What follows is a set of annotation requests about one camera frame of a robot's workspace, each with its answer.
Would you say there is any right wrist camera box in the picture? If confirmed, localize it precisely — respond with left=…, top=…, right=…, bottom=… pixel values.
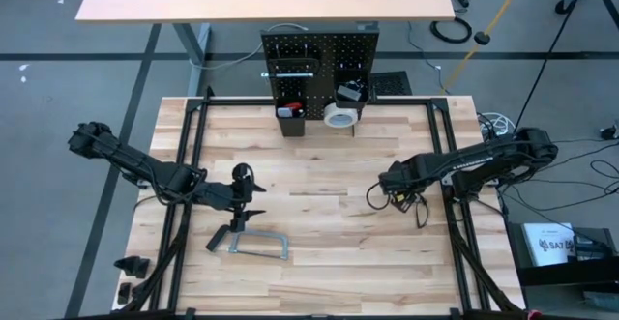
left=389, top=191, right=418, bottom=215

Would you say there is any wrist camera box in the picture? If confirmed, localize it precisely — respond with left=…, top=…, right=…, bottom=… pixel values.
left=389, top=191, right=418, bottom=215
left=233, top=166, right=252, bottom=187

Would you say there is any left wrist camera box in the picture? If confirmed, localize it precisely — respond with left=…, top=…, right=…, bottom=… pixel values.
left=233, top=166, right=252, bottom=187

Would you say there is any black metal pegboard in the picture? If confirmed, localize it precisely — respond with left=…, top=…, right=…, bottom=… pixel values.
left=259, top=28, right=381, bottom=138

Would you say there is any white printed booklet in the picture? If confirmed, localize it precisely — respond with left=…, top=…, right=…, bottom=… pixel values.
left=521, top=221, right=577, bottom=268

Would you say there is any black coiled floor cable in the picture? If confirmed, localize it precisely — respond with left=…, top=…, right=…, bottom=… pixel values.
left=428, top=16, right=474, bottom=45

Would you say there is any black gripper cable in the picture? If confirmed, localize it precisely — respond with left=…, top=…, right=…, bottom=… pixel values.
left=365, top=181, right=389, bottom=212
left=230, top=161, right=257, bottom=189

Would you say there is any white tape roll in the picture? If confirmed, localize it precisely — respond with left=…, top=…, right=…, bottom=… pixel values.
left=322, top=101, right=360, bottom=130

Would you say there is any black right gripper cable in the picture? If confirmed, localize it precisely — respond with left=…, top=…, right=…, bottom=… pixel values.
left=365, top=181, right=389, bottom=212

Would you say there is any hacksaw silver frame black handle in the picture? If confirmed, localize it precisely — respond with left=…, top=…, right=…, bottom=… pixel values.
left=204, top=222, right=292, bottom=262

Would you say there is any tall black pegboard bin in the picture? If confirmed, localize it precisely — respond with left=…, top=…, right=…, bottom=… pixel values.
left=275, top=97, right=308, bottom=139

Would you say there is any black corner bracket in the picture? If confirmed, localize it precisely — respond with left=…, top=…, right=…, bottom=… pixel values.
left=116, top=281, right=134, bottom=307
left=113, top=255, right=152, bottom=280

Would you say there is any short black pegboard bin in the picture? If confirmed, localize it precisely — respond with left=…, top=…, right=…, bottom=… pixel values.
left=333, top=67, right=372, bottom=110

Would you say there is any white coiled cable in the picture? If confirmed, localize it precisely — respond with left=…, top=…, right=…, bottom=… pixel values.
left=476, top=111, right=517, bottom=140

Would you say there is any black side cart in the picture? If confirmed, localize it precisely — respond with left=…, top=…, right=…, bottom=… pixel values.
left=506, top=220, right=619, bottom=290

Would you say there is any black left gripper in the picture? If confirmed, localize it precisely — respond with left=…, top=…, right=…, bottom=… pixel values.
left=192, top=162, right=268, bottom=235

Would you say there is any yellow hanging cable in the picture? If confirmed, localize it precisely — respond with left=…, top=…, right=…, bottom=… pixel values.
left=439, top=0, right=532, bottom=97

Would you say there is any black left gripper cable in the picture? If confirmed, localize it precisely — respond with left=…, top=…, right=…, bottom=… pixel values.
left=230, top=161, right=257, bottom=189

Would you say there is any grey floor cable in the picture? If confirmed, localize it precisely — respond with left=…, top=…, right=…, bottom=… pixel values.
left=190, top=21, right=311, bottom=73

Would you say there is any black aluminium table frame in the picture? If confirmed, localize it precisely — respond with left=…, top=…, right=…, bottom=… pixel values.
left=113, top=95, right=529, bottom=320

